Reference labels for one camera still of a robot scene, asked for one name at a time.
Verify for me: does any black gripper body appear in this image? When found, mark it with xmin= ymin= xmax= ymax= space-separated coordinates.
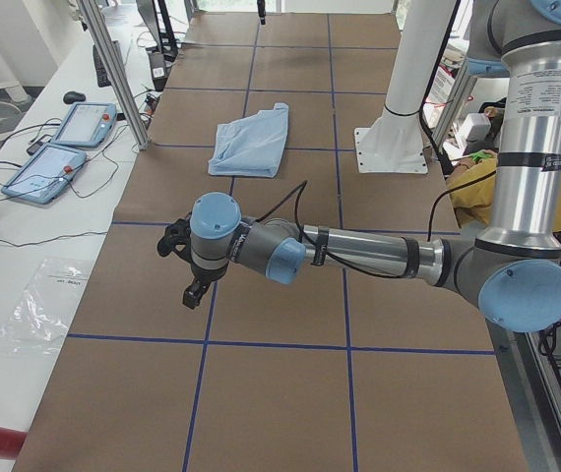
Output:
xmin=257 ymin=0 xmax=267 ymax=24
xmin=182 ymin=264 xmax=226 ymax=309

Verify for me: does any light blue button shirt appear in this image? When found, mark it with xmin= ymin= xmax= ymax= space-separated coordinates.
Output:
xmin=208 ymin=102 xmax=289 ymax=178

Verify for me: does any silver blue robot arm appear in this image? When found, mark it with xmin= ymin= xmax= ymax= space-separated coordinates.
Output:
xmin=175 ymin=1 xmax=561 ymax=332

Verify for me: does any clear plastic bag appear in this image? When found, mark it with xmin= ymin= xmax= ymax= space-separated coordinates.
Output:
xmin=0 ymin=258 xmax=94 ymax=357

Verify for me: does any lower blue teach pendant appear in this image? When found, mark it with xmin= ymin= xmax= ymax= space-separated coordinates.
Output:
xmin=1 ymin=144 xmax=88 ymax=205

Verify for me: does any blue teach pendant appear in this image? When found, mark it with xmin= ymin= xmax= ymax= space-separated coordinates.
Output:
xmin=51 ymin=102 xmax=117 ymax=148
xmin=1 ymin=144 xmax=88 ymax=205

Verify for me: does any upper blue teach pendant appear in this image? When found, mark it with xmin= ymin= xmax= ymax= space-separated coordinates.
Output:
xmin=51 ymin=102 xmax=117 ymax=148

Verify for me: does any black computer mouse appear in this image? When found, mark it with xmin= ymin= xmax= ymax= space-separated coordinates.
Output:
xmin=63 ymin=90 xmax=86 ymax=104

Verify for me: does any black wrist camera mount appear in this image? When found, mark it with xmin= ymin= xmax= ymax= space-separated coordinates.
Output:
xmin=156 ymin=218 xmax=192 ymax=263

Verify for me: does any aluminium frame post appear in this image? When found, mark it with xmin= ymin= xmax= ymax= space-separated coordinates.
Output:
xmin=77 ymin=0 xmax=150 ymax=150

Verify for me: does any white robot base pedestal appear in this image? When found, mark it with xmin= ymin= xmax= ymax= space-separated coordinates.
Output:
xmin=354 ymin=0 xmax=458 ymax=174

